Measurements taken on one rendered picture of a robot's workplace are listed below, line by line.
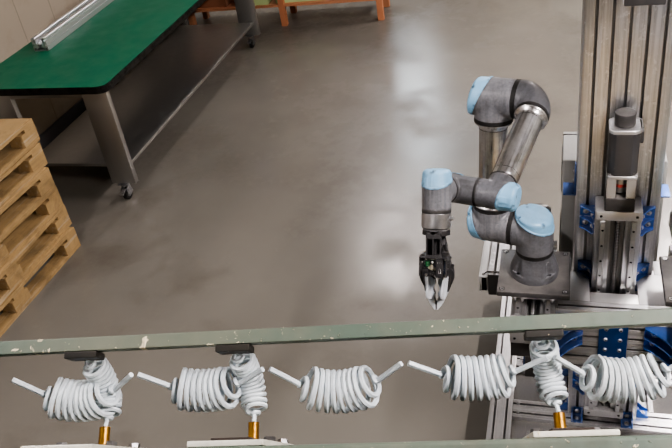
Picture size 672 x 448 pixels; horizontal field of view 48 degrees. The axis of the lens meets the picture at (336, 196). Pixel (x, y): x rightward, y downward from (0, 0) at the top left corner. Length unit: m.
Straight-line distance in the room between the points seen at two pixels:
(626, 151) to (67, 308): 3.28
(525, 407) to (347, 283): 1.39
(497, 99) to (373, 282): 2.11
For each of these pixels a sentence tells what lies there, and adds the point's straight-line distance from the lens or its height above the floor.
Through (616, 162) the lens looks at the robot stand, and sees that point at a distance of 2.36.
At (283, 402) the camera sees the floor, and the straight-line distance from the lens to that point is 3.64.
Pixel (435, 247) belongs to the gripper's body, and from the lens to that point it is 1.93.
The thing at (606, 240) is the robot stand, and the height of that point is 1.13.
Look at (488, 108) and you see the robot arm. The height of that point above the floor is 1.61.
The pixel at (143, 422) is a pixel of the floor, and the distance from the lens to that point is 3.78.
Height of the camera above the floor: 2.65
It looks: 33 degrees down
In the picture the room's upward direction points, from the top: 9 degrees counter-clockwise
